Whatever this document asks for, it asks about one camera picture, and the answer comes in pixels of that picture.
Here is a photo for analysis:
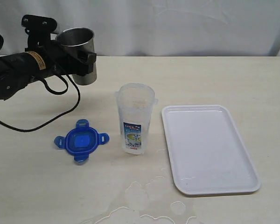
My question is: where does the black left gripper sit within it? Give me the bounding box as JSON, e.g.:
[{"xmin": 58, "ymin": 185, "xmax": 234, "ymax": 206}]
[{"xmin": 21, "ymin": 14, "xmax": 96, "ymax": 76}]

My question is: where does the stainless steel cup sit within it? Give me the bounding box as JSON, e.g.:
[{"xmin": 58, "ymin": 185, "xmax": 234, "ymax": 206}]
[{"xmin": 56, "ymin": 28, "xmax": 97, "ymax": 85}]

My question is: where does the blue plastic lid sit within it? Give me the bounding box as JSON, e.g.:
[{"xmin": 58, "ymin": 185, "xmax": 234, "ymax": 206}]
[{"xmin": 54, "ymin": 119, "xmax": 110, "ymax": 165}]

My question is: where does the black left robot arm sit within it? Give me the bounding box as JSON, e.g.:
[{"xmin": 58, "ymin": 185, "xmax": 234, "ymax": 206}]
[{"xmin": 0, "ymin": 14, "xmax": 97, "ymax": 100}]

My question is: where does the clear plastic tall container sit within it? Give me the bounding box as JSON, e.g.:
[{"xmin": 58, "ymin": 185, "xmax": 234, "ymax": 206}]
[{"xmin": 115, "ymin": 83, "xmax": 158, "ymax": 155}]

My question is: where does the white backdrop curtain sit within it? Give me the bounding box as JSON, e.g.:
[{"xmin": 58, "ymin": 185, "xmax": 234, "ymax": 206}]
[{"xmin": 0, "ymin": 0, "xmax": 280, "ymax": 56}]

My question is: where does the white plastic tray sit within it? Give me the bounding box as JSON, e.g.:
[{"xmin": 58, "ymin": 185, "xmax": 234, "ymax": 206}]
[{"xmin": 161, "ymin": 105, "xmax": 261, "ymax": 196}]

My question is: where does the black cable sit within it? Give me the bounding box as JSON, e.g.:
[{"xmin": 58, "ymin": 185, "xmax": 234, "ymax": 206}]
[{"xmin": 0, "ymin": 29, "xmax": 81, "ymax": 133}]

